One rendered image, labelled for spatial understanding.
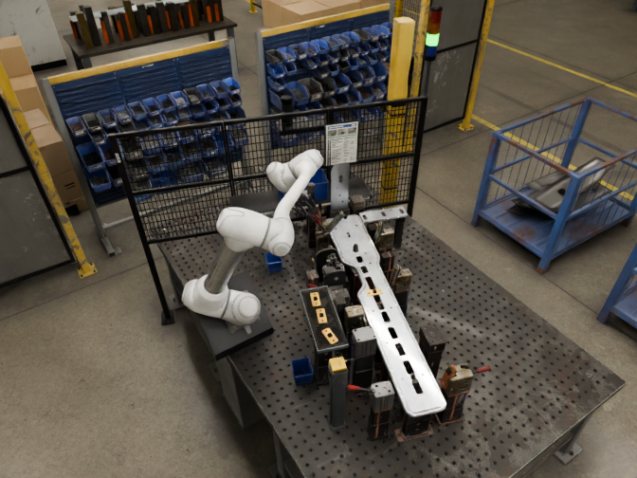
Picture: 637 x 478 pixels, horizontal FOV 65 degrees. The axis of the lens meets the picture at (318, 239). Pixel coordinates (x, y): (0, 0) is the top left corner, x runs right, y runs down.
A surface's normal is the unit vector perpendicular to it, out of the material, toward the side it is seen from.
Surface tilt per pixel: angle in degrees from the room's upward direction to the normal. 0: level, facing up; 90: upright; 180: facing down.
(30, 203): 92
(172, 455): 0
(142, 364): 0
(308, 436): 0
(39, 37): 90
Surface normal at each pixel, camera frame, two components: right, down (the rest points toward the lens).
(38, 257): 0.53, 0.53
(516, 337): -0.01, -0.76
